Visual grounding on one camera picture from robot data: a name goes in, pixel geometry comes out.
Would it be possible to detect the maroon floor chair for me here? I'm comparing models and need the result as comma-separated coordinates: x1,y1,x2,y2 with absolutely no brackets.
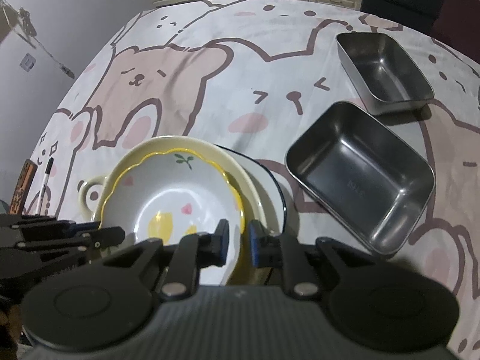
430,0,480,63

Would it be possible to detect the white plate dark rim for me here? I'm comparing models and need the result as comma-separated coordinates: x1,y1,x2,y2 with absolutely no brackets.
220,145,287,234

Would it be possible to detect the bear print tablecloth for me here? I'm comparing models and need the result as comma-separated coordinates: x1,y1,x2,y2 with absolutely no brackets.
32,0,479,359

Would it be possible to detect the floral yellow-rimmed bowl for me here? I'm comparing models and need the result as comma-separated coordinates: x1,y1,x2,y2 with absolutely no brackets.
97,148,246,284

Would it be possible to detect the black marker pen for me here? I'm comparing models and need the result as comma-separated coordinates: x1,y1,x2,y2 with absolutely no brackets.
35,157,54,215

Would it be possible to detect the cream two-handled bowl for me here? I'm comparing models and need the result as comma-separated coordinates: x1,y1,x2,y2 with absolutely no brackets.
79,136,268,285

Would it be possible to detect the steel rectangular tray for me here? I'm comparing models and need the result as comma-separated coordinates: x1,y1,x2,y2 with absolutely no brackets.
336,33,434,116
285,102,435,258

